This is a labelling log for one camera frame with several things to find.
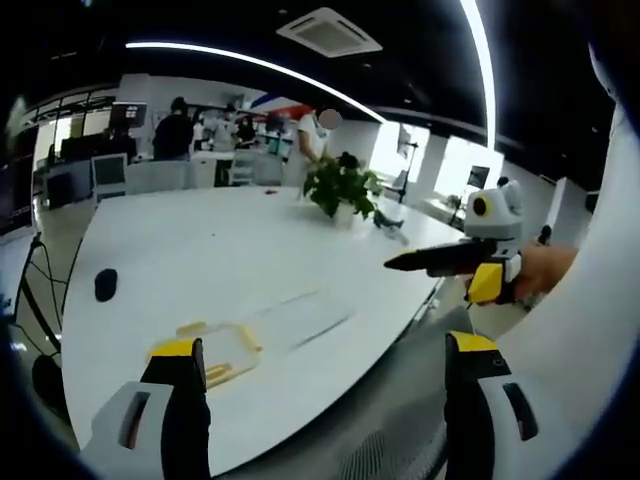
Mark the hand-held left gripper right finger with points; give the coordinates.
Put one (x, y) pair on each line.
(480, 415)

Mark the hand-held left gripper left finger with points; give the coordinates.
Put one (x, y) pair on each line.
(150, 430)

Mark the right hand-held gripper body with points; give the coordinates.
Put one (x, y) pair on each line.
(492, 220)

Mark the person's right hand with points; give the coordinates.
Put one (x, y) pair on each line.
(545, 270)

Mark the grey object on table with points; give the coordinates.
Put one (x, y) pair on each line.
(387, 222)

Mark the clear container with yellow clips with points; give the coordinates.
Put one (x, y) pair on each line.
(210, 352)

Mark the black tripod stand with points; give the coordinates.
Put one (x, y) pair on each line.
(407, 165)

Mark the green potted plant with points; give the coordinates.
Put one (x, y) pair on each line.
(340, 187)

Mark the clear plastic lid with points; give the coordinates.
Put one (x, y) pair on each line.
(305, 317)

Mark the black computer mouse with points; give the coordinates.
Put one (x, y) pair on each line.
(106, 285)

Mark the curved ceiling light strip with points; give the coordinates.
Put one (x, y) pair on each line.
(485, 65)

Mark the ceiling air conditioner vent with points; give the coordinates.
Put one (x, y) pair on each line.
(330, 31)

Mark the white chair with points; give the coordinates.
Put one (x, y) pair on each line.
(109, 172)

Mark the long ceiling light strip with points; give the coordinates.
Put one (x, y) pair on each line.
(260, 62)

